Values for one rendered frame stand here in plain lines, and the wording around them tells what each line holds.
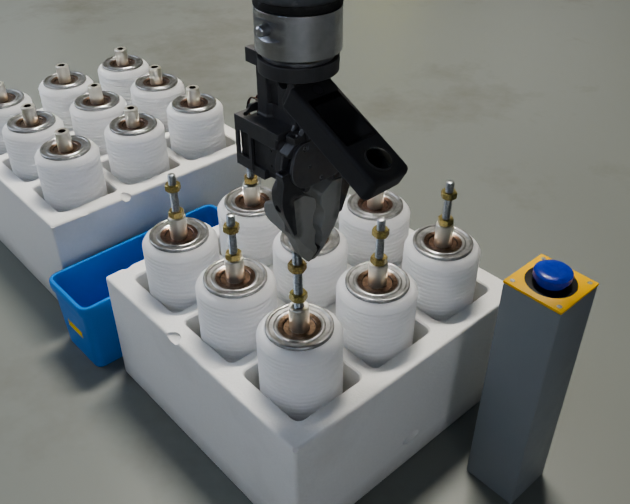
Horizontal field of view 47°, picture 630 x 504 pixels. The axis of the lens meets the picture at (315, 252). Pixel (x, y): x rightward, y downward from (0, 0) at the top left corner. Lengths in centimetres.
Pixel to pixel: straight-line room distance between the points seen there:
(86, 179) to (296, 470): 58
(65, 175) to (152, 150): 15
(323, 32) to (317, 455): 44
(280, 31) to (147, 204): 65
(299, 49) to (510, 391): 46
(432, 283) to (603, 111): 112
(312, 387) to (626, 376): 55
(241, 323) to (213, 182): 46
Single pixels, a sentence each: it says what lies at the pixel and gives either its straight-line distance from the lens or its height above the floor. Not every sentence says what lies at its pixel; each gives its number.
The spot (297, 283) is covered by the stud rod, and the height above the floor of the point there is 31.
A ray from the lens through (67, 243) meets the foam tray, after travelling 117.
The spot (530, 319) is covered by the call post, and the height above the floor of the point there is 29.
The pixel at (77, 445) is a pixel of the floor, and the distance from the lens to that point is 106.
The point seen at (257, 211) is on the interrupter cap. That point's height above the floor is 25.
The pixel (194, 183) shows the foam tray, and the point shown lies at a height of 15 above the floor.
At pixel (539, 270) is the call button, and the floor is 33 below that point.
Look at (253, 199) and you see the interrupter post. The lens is 99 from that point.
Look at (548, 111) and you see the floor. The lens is 191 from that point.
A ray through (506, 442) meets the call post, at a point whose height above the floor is 10.
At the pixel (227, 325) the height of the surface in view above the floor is 22.
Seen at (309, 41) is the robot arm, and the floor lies 58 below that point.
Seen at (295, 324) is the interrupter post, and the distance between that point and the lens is 78.
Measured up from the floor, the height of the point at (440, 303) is 19.
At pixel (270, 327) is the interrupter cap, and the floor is 25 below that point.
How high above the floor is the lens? 79
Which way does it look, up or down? 36 degrees down
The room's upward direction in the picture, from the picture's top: straight up
